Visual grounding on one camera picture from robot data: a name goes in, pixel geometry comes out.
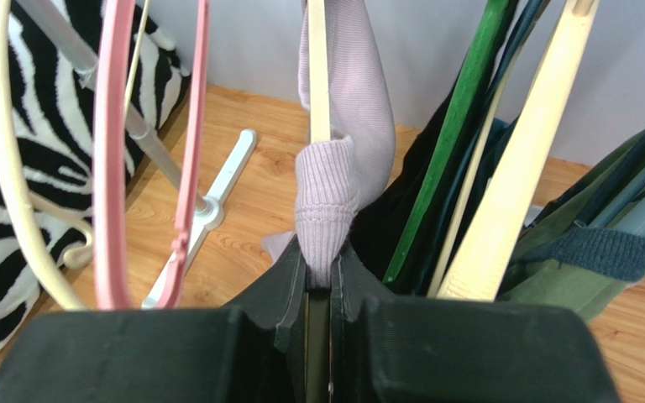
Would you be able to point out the zebra striped pillow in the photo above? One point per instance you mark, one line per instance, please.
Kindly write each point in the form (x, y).
(52, 116)

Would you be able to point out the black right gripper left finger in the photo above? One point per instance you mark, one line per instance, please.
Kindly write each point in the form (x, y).
(249, 350)

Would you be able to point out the wooden hanger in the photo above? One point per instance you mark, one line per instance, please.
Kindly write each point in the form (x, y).
(479, 266)

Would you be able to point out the beige hanger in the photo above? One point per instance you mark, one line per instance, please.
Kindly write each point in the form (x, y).
(320, 126)

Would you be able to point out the white metal clothes rack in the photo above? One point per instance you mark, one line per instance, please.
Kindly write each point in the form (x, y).
(208, 213)

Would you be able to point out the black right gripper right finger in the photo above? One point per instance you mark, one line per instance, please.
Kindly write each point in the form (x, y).
(389, 348)

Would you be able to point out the pink plastic hanger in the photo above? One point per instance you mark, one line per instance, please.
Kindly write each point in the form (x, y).
(110, 257)

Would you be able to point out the green hanger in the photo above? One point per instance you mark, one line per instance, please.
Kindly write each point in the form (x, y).
(489, 35)

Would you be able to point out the olive green tank top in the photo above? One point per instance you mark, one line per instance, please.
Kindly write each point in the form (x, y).
(560, 260)

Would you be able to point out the cream white hanger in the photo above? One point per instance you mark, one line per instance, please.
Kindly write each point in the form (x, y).
(18, 201)

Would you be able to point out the pink lilac tank top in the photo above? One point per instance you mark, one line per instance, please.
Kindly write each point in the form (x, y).
(337, 178)

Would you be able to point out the blue ribbed tank top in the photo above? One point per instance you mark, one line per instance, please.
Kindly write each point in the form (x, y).
(516, 36)

